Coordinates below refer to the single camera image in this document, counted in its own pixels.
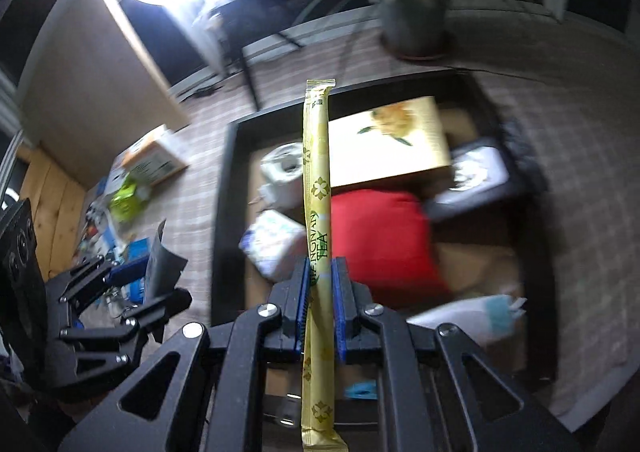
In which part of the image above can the yellow cardboard box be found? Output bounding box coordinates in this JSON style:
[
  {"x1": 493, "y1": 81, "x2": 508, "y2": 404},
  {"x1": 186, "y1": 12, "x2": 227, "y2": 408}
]
[{"x1": 120, "y1": 124, "x2": 191, "y2": 183}]

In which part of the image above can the black framed white card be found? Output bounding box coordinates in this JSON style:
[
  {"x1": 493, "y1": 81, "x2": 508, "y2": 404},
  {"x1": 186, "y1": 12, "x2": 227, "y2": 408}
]
[{"x1": 425, "y1": 142, "x2": 526, "y2": 223}]

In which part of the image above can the yellow flower print box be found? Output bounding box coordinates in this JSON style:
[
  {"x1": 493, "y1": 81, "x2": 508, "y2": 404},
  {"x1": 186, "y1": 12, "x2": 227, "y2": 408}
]
[{"x1": 327, "y1": 96, "x2": 452, "y2": 187}]

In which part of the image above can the pine wooden board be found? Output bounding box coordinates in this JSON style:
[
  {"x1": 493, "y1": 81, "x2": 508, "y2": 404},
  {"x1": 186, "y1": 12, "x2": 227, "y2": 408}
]
[{"x1": 15, "y1": 147, "x2": 88, "y2": 283}]

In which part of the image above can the white blue tissue pack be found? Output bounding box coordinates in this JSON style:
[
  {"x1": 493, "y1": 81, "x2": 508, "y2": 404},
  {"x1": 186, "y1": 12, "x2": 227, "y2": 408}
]
[{"x1": 239, "y1": 209, "x2": 306, "y2": 280}]

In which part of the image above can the dark grey card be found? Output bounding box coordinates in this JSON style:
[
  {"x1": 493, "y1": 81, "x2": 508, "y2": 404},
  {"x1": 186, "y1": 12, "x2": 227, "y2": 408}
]
[{"x1": 145, "y1": 219, "x2": 189, "y2": 313}]

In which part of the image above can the checked cloth desktop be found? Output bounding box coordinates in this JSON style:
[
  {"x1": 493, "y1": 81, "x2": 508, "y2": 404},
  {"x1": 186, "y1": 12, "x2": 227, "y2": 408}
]
[{"x1": 75, "y1": 6, "x2": 640, "y2": 433}]

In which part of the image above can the dark monitor screen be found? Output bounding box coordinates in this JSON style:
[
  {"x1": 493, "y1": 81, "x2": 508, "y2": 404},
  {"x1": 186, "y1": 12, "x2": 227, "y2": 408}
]
[{"x1": 115, "y1": 0, "x2": 231, "y2": 87}]

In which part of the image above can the black tray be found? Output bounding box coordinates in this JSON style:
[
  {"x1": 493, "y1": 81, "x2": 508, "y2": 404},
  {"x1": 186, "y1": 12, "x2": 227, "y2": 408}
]
[{"x1": 210, "y1": 69, "x2": 558, "y2": 393}]

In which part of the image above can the red pouch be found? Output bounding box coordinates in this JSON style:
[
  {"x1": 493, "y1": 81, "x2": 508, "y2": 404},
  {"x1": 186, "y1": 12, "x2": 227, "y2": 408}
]
[{"x1": 327, "y1": 189, "x2": 451, "y2": 310}]

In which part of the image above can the white teal packet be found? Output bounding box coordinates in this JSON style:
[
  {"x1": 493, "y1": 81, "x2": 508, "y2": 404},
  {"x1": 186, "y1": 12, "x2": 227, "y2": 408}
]
[{"x1": 407, "y1": 294, "x2": 528, "y2": 345}]

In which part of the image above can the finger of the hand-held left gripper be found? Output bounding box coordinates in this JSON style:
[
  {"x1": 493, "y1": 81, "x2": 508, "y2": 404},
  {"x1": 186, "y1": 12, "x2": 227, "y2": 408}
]
[
  {"x1": 46, "y1": 254, "x2": 151, "y2": 330},
  {"x1": 50, "y1": 288, "x2": 194, "y2": 389}
]

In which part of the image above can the yellow tea stick packet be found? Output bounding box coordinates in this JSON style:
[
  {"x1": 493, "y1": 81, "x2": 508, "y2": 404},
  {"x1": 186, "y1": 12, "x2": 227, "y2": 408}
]
[{"x1": 300, "y1": 78, "x2": 348, "y2": 450}]

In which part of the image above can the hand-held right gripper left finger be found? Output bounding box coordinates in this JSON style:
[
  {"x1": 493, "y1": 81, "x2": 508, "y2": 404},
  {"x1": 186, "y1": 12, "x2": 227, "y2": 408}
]
[{"x1": 57, "y1": 257, "x2": 313, "y2": 452}]

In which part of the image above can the beige plug adapter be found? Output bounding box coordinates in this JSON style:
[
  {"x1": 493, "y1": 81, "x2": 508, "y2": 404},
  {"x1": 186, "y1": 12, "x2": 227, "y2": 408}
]
[{"x1": 257, "y1": 142, "x2": 306, "y2": 207}]

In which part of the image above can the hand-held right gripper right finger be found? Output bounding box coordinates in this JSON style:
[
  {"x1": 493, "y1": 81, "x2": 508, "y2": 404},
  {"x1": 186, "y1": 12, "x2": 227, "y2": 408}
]
[{"x1": 332, "y1": 257, "x2": 583, "y2": 452}]

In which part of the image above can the black light stand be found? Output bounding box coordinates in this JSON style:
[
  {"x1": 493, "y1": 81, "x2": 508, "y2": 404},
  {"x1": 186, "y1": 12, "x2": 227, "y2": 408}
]
[{"x1": 220, "y1": 6, "x2": 301, "y2": 110}]

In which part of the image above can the blue wipes packet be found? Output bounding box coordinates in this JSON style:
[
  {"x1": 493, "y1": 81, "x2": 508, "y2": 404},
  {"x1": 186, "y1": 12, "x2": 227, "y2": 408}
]
[{"x1": 122, "y1": 239, "x2": 151, "y2": 303}]

